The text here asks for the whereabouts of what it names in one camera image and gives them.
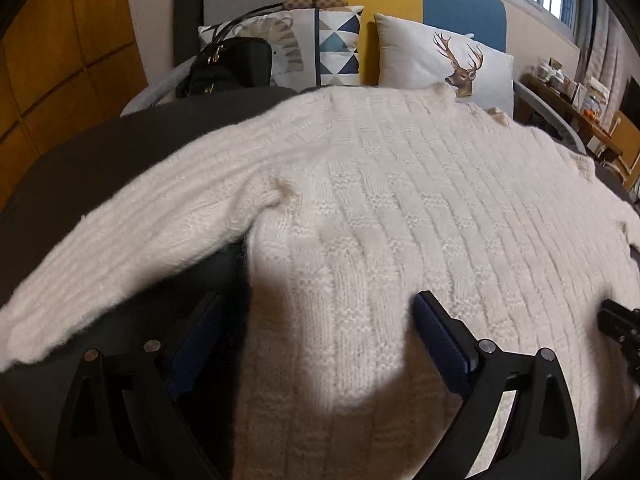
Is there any wooden side table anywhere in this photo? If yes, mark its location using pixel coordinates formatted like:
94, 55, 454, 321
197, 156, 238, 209
520, 74, 623, 161

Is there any black handbag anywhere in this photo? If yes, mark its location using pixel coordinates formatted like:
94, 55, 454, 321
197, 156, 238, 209
175, 0, 351, 101

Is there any stack of books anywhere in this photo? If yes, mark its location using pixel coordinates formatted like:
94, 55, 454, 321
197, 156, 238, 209
582, 77, 612, 121

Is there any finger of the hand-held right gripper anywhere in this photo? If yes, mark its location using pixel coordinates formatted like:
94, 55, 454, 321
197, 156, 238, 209
597, 298, 640, 376

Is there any triangle print pillow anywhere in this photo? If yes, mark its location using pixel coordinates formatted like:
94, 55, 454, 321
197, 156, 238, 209
197, 5, 365, 88

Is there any wooden wardrobe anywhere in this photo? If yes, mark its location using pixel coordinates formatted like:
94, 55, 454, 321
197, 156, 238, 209
0, 0, 151, 211

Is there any pale patterned curtain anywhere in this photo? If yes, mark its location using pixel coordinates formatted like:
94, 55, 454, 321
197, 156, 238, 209
575, 0, 631, 111

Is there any white knit sweater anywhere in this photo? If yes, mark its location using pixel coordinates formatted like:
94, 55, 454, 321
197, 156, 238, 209
0, 82, 640, 480

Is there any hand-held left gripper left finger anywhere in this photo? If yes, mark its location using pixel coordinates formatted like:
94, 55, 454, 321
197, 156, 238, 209
52, 290, 226, 480

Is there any wooden chair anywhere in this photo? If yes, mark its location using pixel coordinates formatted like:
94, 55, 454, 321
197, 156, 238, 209
607, 110, 640, 191

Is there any deer print pillow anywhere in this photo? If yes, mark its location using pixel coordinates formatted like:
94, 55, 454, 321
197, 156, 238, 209
374, 12, 516, 121

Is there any black television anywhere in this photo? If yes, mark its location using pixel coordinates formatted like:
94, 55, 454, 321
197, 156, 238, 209
620, 76, 640, 128

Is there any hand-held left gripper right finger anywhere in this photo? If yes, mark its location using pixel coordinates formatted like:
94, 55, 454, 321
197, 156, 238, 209
412, 290, 583, 480

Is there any black padded post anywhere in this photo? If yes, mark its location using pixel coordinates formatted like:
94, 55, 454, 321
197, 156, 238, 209
173, 0, 211, 68

